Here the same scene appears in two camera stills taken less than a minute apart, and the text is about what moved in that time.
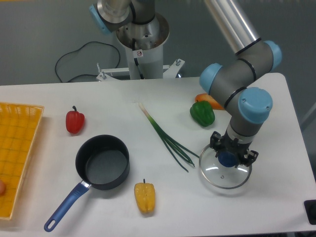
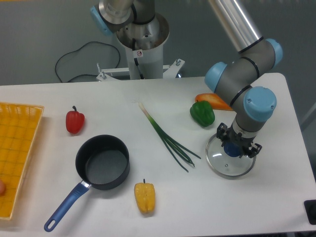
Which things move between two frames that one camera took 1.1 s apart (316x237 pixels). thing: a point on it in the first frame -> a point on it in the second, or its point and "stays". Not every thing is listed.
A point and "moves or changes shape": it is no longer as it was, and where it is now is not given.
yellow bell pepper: [145, 194] stays
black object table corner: [310, 208] stays
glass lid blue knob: [220, 172] moves or changes shape
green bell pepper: [202, 112] stays
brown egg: [3, 187] stays
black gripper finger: [216, 140] -> [221, 132]
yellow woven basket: [18, 124] stays
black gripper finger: [250, 158] -> [255, 150]
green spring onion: [174, 146] stays
